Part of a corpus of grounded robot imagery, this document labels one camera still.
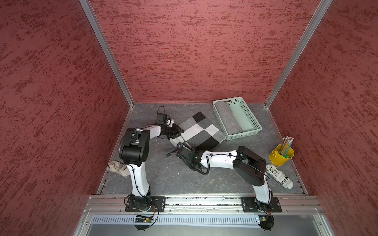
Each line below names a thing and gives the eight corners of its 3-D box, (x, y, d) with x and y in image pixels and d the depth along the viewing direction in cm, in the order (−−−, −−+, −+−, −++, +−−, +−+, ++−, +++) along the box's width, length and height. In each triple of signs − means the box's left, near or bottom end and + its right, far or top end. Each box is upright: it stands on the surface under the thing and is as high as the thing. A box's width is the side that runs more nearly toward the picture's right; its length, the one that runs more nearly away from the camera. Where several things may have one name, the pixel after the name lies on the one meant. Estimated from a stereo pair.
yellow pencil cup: (270, 165, 90) (280, 157, 80) (266, 152, 95) (274, 143, 86) (286, 165, 90) (298, 157, 80) (281, 153, 96) (291, 143, 86)
